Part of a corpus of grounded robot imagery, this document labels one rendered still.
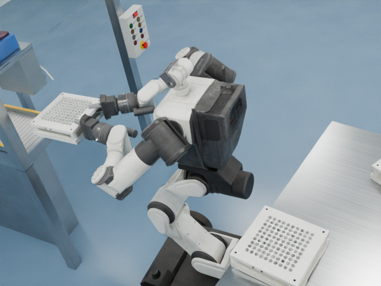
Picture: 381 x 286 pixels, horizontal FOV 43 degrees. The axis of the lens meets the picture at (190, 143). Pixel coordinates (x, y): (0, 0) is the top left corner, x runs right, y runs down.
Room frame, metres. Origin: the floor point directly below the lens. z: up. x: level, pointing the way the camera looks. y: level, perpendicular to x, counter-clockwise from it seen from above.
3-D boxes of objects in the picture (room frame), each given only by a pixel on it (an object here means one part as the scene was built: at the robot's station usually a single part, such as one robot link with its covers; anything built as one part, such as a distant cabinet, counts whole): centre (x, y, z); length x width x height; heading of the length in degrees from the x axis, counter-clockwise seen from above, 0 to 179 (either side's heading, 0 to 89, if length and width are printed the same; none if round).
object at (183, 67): (1.50, -0.01, 1.34); 0.10 x 0.07 x 0.09; 147
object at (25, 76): (2.15, 0.76, 1.15); 0.22 x 0.11 x 0.20; 56
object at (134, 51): (2.64, 0.19, 0.98); 0.17 x 0.06 x 0.26; 146
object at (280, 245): (0.99, -0.23, 0.94); 0.25 x 0.24 x 0.02; 137
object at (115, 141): (1.53, 0.28, 1.06); 0.13 x 0.07 x 0.09; 166
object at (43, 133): (1.83, 0.52, 1.00); 0.24 x 0.24 x 0.02; 57
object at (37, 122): (1.83, 0.52, 1.05); 0.25 x 0.24 x 0.02; 147
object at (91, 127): (1.66, 0.38, 1.05); 0.12 x 0.10 x 0.13; 49
